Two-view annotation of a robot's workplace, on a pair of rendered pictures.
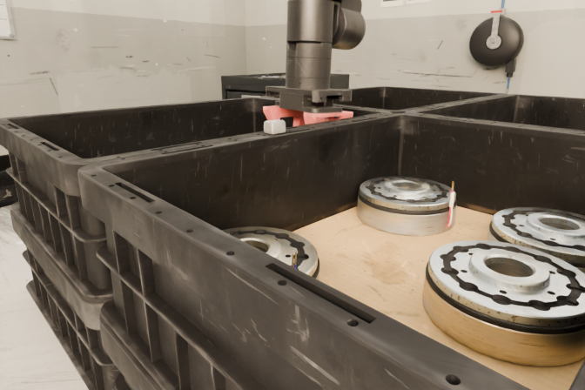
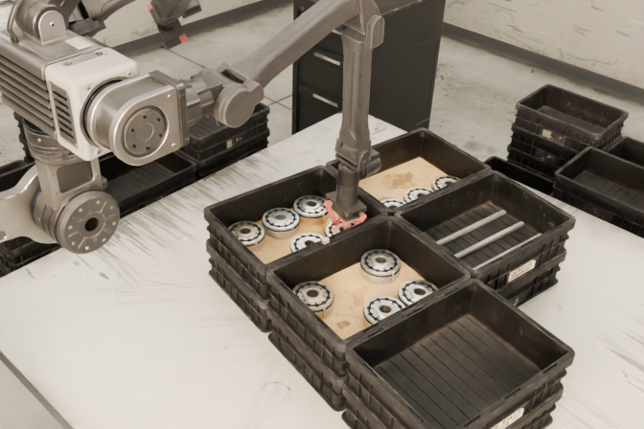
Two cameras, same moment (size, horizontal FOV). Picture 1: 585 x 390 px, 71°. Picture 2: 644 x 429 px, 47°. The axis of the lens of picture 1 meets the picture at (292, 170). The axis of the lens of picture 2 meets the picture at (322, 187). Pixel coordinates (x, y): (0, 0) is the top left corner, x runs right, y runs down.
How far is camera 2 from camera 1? 1.49 m
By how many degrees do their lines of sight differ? 19
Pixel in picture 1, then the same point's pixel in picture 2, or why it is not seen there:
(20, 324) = (213, 293)
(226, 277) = (309, 316)
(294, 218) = (332, 270)
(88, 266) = (260, 289)
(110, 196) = (280, 287)
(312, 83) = (347, 204)
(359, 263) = (350, 296)
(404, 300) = (357, 312)
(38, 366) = (230, 312)
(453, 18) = not seen: outside the picture
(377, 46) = not seen: outside the picture
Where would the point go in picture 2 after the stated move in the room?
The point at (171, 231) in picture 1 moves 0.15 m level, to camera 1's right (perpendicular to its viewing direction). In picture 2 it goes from (297, 304) to (364, 311)
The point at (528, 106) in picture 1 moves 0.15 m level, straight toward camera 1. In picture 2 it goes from (499, 182) to (475, 205)
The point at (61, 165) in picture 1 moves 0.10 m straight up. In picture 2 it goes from (259, 266) to (258, 233)
